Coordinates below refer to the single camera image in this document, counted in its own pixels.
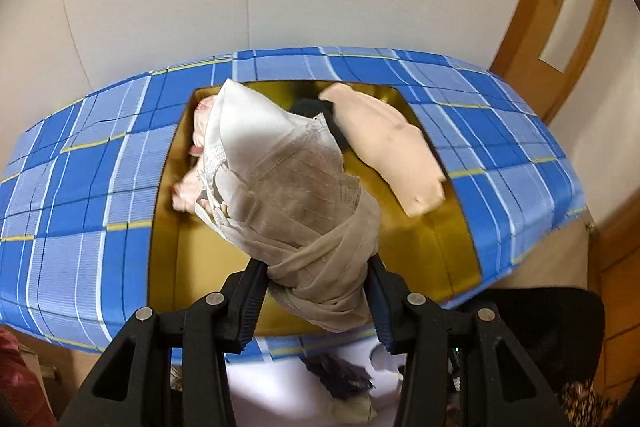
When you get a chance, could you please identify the blue plaid tablecloth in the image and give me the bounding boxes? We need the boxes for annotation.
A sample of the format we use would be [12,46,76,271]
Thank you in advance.
[0,48,588,365]

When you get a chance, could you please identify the red cloth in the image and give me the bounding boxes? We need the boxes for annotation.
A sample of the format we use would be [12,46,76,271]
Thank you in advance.
[0,327,56,427]

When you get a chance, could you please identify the cream cloth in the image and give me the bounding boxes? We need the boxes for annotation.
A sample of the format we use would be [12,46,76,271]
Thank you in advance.
[330,394,379,424]

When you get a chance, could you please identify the gold box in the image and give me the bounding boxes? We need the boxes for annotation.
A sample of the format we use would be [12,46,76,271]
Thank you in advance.
[147,79,483,338]

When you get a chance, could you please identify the brown patterned cloth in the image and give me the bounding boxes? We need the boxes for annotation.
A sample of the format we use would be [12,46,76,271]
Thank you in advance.
[560,379,631,427]

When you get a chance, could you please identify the dark fuzzy sock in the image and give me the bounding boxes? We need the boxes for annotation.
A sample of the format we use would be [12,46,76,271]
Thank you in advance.
[290,98,346,152]

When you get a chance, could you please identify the navy brown patterned knit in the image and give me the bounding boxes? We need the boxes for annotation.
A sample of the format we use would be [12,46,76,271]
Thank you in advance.
[300,352,377,400]

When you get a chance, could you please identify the pink white garment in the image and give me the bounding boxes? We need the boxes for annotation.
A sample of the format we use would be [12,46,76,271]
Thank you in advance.
[171,99,226,212]

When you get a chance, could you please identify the peach cloth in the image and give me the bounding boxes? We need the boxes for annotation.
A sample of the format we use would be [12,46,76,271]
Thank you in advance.
[318,83,447,218]

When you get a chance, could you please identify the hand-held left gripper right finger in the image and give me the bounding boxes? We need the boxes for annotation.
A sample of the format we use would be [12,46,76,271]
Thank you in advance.
[365,254,571,427]

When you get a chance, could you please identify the white drawer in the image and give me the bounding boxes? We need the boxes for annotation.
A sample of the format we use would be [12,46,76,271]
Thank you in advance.
[220,337,461,427]

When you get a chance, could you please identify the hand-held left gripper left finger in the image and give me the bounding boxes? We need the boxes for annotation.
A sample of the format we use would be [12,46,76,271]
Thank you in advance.
[57,259,273,427]

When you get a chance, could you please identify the wooden door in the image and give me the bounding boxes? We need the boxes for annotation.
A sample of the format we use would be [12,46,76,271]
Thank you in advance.
[487,0,618,125]

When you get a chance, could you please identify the wooden panel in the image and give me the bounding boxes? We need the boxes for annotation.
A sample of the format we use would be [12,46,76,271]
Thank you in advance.
[585,187,640,388]

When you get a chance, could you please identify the pale taupe sheer garment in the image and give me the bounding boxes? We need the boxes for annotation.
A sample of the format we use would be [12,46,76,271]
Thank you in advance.
[197,78,383,333]

